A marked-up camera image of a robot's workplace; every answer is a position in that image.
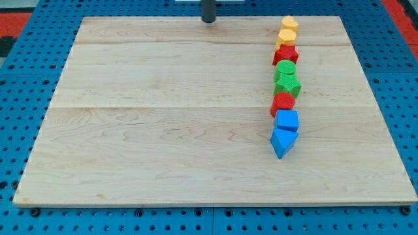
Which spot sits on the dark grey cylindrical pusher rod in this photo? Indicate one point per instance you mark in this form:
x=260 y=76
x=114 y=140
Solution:
x=208 y=10

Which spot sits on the yellow heart block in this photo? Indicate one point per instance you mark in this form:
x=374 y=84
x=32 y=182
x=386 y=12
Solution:
x=289 y=22

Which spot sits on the yellow hexagon block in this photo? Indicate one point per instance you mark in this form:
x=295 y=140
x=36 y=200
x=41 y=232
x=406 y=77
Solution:
x=285 y=37

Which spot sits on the red star block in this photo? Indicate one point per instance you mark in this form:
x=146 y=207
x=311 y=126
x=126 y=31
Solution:
x=285 y=53

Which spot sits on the green cylinder block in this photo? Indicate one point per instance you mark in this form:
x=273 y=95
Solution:
x=284 y=67

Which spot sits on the green star block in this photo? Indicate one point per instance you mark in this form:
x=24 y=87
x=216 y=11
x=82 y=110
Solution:
x=288 y=83

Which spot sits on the red cylinder block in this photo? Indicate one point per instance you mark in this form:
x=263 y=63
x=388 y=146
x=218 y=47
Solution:
x=282 y=101

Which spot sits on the light wooden board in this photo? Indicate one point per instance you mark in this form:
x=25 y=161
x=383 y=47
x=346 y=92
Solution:
x=173 y=112

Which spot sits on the blue cube block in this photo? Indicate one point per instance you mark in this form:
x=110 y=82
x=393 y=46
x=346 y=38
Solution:
x=286 y=120

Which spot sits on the blue triangle block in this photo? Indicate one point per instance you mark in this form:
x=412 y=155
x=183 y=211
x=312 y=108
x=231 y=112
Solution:
x=282 y=141

